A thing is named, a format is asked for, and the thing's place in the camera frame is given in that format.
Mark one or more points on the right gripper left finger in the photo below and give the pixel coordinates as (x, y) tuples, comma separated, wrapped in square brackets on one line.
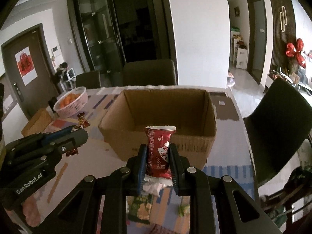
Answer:
[(99, 204)]

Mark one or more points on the red heart snack packet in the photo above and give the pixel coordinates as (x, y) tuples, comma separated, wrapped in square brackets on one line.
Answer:
[(158, 143)]

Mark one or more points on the small green pastry packet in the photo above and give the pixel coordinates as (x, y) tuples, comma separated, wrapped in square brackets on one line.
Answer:
[(184, 207)]

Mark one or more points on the white sideboard cabinet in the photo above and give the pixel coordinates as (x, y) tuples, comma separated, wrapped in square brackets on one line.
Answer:
[(298, 80)]

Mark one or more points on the red white door poster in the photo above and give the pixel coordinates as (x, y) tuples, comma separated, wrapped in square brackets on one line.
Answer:
[(26, 66)]

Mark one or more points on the black chair behind box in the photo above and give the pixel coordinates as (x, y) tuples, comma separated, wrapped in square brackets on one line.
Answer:
[(150, 72)]

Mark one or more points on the brown entrance door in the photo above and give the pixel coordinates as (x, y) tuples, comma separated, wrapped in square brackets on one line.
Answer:
[(42, 89)]

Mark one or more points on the black chair far left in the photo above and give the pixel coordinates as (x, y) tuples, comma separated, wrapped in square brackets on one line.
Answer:
[(89, 80)]

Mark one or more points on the dark glass sliding door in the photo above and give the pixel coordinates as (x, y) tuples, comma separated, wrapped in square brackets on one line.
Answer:
[(108, 34)]

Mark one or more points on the red bow decoration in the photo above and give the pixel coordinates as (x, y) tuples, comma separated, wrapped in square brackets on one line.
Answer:
[(295, 51)]

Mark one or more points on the pink red hawthorn packet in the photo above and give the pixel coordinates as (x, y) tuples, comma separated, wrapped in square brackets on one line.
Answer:
[(158, 229)]

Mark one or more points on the oranges in basket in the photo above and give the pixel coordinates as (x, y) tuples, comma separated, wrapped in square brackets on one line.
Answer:
[(65, 101)]

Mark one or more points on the white shelf unit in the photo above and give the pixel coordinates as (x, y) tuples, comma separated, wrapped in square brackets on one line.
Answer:
[(238, 49)]

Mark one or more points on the pink plastic basket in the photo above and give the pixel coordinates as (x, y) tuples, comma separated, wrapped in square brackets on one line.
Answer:
[(73, 107)]

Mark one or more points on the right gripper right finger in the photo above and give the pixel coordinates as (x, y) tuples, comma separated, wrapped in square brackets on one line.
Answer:
[(217, 205)]

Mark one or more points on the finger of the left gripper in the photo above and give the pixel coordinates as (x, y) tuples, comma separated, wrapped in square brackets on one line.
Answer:
[(62, 148), (60, 136)]

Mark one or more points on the brown cardboard box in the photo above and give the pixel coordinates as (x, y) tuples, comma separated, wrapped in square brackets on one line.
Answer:
[(191, 111)]

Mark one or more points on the red gold candy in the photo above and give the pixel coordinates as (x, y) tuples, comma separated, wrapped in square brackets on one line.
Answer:
[(82, 124)]

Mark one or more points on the dark wooden slat panel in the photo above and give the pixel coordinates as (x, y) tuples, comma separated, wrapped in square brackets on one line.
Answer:
[(284, 32)]

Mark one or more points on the white wrapped candy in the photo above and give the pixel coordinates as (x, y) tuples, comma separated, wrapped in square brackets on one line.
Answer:
[(153, 185)]

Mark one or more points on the dark green biscuit packet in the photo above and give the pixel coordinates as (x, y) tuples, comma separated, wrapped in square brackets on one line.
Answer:
[(140, 209)]

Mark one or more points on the black chair right side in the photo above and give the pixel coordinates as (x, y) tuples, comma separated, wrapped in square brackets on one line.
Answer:
[(277, 128)]

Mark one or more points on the grey hallway door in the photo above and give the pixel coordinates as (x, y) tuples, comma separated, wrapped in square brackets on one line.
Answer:
[(257, 38)]

